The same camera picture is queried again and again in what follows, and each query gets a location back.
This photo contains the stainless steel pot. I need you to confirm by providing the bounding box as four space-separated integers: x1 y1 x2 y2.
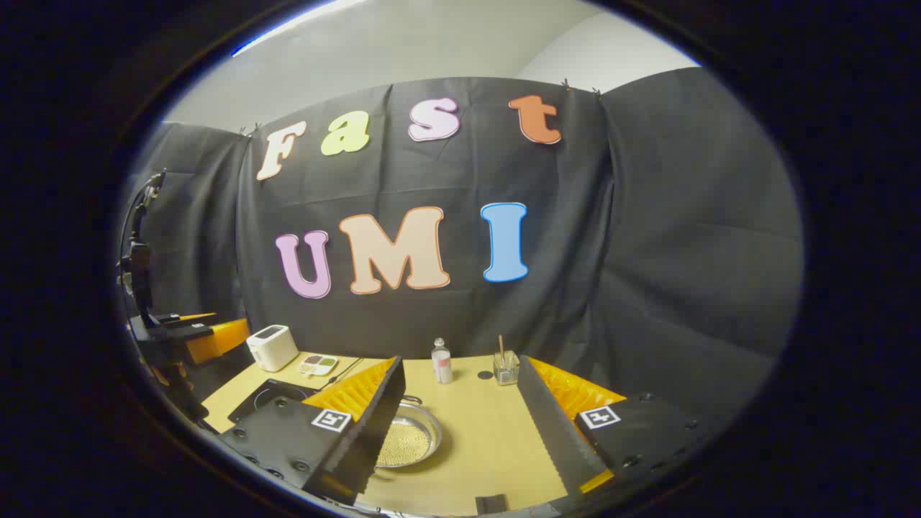
374 396 443 470

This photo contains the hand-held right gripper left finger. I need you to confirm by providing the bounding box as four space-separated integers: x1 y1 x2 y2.
219 356 406 504

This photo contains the white divided bean dish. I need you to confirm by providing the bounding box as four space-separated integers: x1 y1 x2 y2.
298 354 339 378

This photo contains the black power cable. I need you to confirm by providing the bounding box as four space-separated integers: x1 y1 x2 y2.
327 358 364 386

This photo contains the black induction cooktop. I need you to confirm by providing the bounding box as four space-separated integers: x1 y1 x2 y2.
227 379 321 425

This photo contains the small bottle with pink label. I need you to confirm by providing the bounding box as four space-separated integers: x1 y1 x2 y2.
431 337 453 385

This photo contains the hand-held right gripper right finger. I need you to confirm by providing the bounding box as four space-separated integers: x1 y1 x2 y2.
517 355 709 497

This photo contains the pile of yellow soybeans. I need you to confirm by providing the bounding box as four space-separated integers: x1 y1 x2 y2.
377 421 431 467

